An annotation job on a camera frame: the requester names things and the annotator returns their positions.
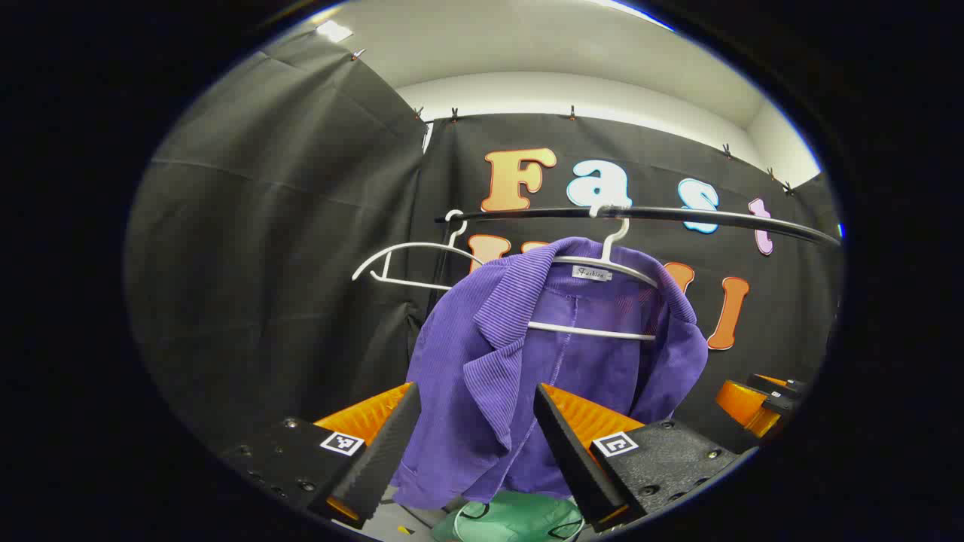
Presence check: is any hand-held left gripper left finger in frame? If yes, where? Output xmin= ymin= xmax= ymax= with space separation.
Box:
xmin=218 ymin=382 xmax=423 ymax=530

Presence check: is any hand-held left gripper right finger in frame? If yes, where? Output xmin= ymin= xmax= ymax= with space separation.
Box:
xmin=533 ymin=382 xmax=743 ymax=534

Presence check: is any green laundry hamper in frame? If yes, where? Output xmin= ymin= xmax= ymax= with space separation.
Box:
xmin=450 ymin=489 xmax=587 ymax=542

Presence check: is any purple corduroy jacket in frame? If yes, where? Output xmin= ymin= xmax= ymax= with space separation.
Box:
xmin=392 ymin=237 xmax=710 ymax=511

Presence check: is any white clothes hanger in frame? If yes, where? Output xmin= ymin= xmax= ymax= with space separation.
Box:
xmin=527 ymin=205 xmax=660 ymax=342
xmin=352 ymin=209 xmax=487 ymax=293

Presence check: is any black clothes rack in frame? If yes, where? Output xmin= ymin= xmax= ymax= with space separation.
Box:
xmin=435 ymin=203 xmax=842 ymax=249

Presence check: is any black backdrop cloth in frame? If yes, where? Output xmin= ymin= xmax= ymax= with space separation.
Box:
xmin=124 ymin=30 xmax=430 ymax=461
xmin=410 ymin=113 xmax=846 ymax=452

